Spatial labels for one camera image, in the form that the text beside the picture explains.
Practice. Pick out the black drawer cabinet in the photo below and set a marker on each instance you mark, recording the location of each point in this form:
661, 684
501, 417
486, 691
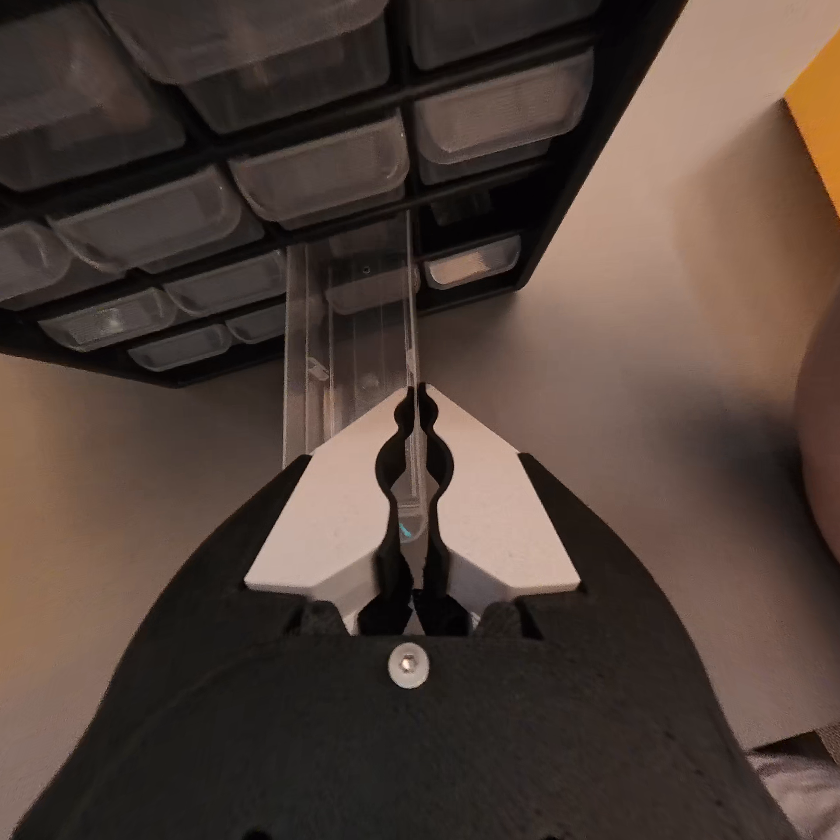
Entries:
564, 184

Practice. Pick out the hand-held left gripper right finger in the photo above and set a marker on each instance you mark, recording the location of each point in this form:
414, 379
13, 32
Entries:
505, 518

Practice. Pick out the single clear plastic drawer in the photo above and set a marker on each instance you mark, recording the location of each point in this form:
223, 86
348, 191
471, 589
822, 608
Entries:
348, 367

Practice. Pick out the person's grey clothing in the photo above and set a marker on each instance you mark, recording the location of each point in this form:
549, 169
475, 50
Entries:
800, 794

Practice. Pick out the grid of clear drawers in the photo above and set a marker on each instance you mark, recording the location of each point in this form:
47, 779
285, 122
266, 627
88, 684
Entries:
321, 177

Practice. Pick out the person's right forearm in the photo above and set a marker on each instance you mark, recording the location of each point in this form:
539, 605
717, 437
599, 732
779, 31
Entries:
823, 446

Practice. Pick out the yellow plastic bin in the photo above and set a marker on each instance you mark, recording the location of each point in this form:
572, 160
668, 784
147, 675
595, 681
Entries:
820, 111

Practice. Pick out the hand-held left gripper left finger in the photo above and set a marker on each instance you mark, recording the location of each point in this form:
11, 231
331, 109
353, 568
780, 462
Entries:
315, 518

